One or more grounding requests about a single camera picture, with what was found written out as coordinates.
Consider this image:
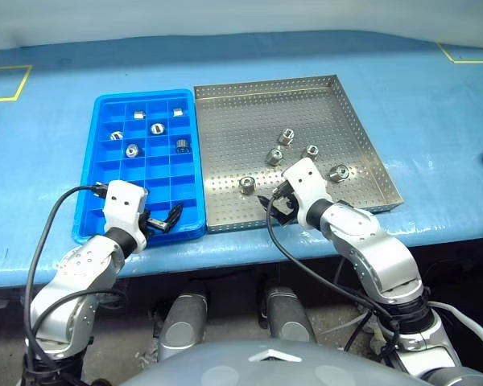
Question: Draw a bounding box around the grey robot torso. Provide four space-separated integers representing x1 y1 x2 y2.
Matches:
120 337 431 386

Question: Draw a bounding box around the perforated metal tray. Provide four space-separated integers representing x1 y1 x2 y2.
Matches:
193 73 403 235

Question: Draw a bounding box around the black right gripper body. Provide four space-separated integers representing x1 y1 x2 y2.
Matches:
271 183 299 217

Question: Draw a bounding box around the light grey hose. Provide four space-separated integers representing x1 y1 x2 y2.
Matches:
430 301 483 351

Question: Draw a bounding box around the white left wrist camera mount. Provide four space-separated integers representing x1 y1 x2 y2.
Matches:
102 180 149 250

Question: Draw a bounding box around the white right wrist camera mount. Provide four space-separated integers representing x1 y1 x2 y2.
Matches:
282 158 333 230

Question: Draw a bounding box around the grey rounded housing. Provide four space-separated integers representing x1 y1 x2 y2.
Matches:
156 291 208 361
263 287 317 343

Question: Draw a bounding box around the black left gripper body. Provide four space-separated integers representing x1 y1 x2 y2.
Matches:
138 208 167 235

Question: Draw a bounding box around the blue compartment tray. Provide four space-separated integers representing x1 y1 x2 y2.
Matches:
72 88 208 245

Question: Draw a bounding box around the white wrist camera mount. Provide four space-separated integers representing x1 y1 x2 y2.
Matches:
282 158 333 230
102 180 149 250

